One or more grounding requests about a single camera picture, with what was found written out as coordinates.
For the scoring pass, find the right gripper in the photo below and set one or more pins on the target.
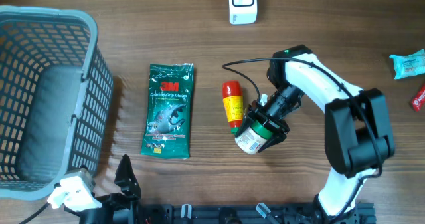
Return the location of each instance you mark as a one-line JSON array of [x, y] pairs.
[[257, 110]]

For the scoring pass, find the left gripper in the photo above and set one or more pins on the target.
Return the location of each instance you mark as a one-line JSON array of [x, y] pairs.
[[129, 185]]

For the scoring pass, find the white jar green lid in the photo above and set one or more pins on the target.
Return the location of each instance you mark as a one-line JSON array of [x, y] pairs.
[[253, 138]]

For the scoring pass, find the red chili sauce bottle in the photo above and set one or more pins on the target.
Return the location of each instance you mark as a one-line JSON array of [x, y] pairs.
[[233, 103]]

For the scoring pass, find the green 3M gloves package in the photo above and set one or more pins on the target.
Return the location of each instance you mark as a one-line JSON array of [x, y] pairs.
[[168, 124]]

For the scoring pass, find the white barcode scanner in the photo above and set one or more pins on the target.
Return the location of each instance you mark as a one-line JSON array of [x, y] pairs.
[[242, 12]]

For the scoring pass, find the red candy stick pack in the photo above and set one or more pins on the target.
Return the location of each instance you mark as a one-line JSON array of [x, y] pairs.
[[418, 101]]

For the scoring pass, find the teal wet wipes pack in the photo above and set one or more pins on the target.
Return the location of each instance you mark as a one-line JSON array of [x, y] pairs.
[[407, 66]]

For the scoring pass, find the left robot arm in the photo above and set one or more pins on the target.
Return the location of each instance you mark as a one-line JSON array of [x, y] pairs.
[[108, 215]]

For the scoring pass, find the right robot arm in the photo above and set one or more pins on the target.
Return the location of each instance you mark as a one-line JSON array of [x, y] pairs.
[[358, 133]]

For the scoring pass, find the grey plastic shopping basket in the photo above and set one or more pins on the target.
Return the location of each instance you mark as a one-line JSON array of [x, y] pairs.
[[56, 91]]

